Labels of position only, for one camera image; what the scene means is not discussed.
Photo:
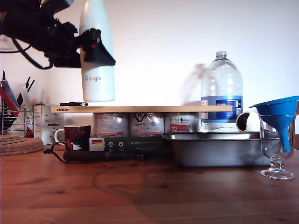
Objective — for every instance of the grey metal baking pan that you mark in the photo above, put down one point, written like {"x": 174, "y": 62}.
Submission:
{"x": 217, "y": 151}

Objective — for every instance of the white printed carton box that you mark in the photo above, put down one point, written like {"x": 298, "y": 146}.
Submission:
{"x": 47, "y": 126}

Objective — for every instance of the blue plastic funnel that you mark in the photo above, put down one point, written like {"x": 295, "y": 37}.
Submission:
{"x": 278, "y": 109}

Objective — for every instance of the dark box with German flag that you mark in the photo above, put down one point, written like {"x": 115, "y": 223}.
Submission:
{"x": 135, "y": 144}

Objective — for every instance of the white card with black stripes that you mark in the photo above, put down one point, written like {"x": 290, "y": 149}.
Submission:
{"x": 26, "y": 100}

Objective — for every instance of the red book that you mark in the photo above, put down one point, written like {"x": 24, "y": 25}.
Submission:
{"x": 8, "y": 100}

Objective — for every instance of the large clear plastic water bottle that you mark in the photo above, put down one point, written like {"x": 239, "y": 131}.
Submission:
{"x": 222, "y": 81}

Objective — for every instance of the white round device black opening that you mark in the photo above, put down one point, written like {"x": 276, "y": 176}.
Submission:
{"x": 253, "y": 123}

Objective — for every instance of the white wall switch plate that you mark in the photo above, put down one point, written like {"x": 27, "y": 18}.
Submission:
{"x": 5, "y": 44}

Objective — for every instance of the blue booklet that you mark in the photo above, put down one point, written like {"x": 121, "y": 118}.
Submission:
{"x": 9, "y": 92}

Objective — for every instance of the tin can script lettering label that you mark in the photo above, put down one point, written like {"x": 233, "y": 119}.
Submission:
{"x": 182, "y": 122}

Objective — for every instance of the white Google water bottle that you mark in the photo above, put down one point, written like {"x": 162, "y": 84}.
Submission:
{"x": 98, "y": 88}

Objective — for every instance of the tin can red white label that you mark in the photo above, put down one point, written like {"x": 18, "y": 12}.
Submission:
{"x": 111, "y": 126}

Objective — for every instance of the small round cork trivet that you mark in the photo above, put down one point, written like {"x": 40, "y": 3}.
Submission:
{"x": 11, "y": 138}

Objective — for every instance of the wooden IKEA board shelf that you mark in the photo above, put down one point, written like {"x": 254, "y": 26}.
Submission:
{"x": 151, "y": 109}

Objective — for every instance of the large round cork trivet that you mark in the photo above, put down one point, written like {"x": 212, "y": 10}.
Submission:
{"x": 25, "y": 148}

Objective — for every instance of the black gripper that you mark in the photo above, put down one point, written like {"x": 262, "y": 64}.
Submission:
{"x": 63, "y": 39}

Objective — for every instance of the dark red patterned mug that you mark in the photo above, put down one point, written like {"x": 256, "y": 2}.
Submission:
{"x": 77, "y": 137}

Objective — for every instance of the clear footed glass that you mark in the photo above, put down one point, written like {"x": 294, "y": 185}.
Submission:
{"x": 268, "y": 140}

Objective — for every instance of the black pen with silver clip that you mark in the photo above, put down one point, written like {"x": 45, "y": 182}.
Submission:
{"x": 72, "y": 104}

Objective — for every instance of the tin can black logo print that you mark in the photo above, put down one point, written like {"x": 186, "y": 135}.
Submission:
{"x": 146, "y": 126}

